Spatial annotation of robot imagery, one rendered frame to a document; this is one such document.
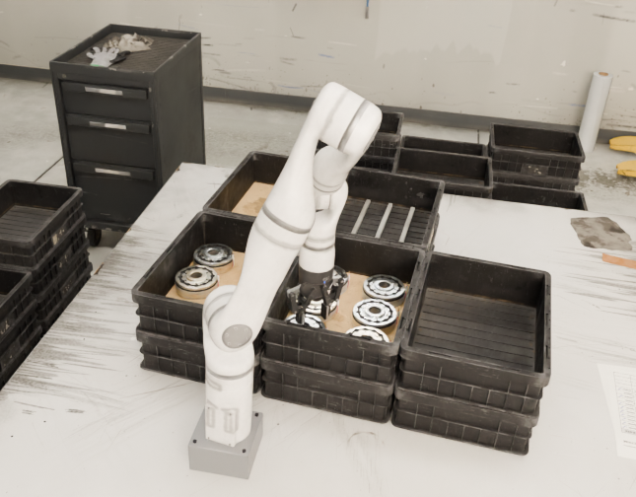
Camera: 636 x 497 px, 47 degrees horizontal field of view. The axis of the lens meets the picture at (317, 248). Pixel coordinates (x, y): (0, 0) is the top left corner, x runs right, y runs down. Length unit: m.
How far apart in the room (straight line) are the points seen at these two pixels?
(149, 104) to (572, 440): 2.13
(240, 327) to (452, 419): 0.55
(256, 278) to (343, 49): 3.82
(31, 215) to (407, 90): 2.87
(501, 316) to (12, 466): 1.13
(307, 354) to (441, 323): 0.35
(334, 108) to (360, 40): 3.81
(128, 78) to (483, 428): 2.08
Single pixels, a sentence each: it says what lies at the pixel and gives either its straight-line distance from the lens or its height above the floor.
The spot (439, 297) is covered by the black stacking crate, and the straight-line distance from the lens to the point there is 1.85.
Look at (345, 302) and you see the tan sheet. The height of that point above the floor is 0.83.
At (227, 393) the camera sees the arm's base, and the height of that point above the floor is 0.90.
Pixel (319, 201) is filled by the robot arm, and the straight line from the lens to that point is 1.46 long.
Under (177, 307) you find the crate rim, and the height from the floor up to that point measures 0.92.
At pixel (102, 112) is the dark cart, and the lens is 3.25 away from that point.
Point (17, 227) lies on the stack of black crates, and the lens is 2.87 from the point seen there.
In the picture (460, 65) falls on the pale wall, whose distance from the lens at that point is 4.97.
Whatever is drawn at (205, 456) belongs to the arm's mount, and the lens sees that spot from 1.53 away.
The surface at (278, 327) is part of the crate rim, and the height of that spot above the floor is 0.92.
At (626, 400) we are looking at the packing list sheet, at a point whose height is 0.70.
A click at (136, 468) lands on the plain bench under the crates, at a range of 1.59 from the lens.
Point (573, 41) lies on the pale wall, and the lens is 4.97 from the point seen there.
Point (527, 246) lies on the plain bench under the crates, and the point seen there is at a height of 0.70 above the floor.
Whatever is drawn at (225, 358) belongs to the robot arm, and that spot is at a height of 0.97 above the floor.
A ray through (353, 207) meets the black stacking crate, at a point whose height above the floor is 0.83.
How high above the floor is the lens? 1.88
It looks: 32 degrees down
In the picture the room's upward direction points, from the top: 3 degrees clockwise
